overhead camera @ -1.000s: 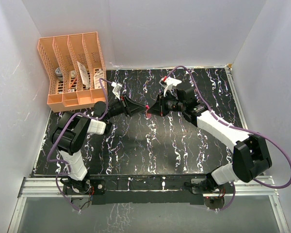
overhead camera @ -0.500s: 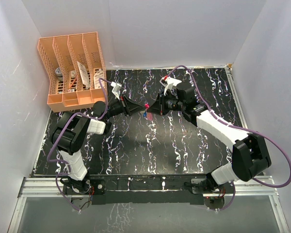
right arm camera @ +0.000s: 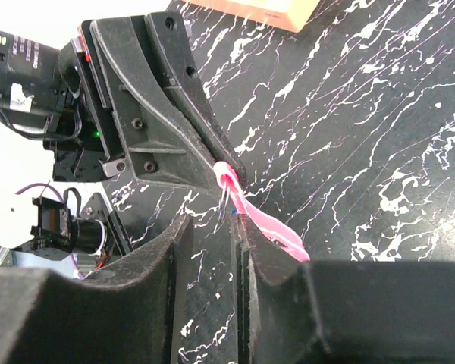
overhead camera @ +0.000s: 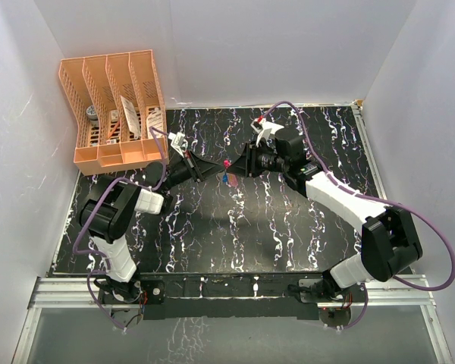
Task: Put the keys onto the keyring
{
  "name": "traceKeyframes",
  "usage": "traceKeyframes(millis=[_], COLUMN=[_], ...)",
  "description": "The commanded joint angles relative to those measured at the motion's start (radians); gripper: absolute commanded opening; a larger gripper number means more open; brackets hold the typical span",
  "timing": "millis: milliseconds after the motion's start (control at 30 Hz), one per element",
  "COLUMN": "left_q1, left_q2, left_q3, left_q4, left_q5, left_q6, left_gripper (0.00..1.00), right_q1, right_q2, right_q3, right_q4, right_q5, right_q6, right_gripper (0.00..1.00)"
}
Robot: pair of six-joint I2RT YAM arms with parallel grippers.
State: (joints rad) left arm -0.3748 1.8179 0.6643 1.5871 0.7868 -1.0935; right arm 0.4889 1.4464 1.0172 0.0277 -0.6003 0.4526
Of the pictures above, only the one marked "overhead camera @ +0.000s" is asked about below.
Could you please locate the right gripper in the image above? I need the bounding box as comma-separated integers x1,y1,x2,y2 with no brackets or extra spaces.
227,140,289,178

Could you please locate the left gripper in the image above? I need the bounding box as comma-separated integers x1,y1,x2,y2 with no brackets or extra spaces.
162,149,226,192

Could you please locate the pink keyring strap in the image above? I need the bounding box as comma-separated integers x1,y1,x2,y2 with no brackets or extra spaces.
221,159,239,187

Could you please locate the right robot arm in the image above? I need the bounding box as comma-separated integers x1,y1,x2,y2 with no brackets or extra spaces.
227,129,422,301

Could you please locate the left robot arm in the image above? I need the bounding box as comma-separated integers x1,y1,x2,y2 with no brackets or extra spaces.
78,150,224,303

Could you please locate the white labelled packet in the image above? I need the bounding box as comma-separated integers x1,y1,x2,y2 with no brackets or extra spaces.
146,107,165,139

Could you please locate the white paper packet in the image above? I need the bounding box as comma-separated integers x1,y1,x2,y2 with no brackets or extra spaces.
121,96,141,139

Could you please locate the orange pen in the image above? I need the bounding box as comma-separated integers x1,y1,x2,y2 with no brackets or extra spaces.
107,120,121,140

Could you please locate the orange file organizer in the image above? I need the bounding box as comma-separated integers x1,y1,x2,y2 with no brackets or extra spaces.
58,49,169,176

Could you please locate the round tin in organizer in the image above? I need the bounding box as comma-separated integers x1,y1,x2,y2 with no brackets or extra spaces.
85,105,99,122

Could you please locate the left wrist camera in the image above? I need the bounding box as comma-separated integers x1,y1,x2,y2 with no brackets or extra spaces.
168,132,188,155

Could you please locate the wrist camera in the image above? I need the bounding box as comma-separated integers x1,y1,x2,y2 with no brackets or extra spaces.
168,132,188,155
250,116,284,147

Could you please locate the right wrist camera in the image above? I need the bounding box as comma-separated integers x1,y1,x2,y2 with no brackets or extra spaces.
250,116,284,147

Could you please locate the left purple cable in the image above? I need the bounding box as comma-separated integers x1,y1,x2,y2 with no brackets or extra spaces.
72,127,175,274

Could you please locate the purple cable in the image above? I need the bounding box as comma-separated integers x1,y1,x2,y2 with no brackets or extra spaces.
259,100,455,292
72,127,175,274

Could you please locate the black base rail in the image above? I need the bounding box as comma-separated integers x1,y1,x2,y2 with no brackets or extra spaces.
94,273,366,323

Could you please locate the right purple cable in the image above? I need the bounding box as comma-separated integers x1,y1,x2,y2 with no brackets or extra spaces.
259,100,455,292

